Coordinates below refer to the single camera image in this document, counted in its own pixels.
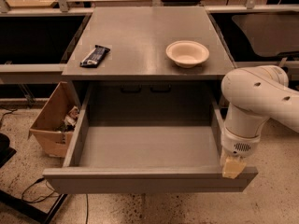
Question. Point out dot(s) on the white paper bowl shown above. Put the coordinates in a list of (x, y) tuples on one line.
[(187, 54)]

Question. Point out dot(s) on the grey top drawer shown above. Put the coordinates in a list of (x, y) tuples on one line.
[(146, 138)]

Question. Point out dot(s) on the cardboard box with trash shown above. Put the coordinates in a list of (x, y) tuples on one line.
[(54, 126)]

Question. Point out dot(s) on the grey drawer cabinet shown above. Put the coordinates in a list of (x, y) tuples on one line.
[(136, 83)]

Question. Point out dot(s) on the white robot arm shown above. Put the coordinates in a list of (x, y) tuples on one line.
[(255, 95)]

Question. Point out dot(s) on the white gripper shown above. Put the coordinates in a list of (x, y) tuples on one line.
[(238, 146)]

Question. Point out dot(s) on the black stand base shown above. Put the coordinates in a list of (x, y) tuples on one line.
[(29, 210)]

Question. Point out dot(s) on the dark blue snack bar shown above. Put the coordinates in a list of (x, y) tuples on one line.
[(93, 59)]

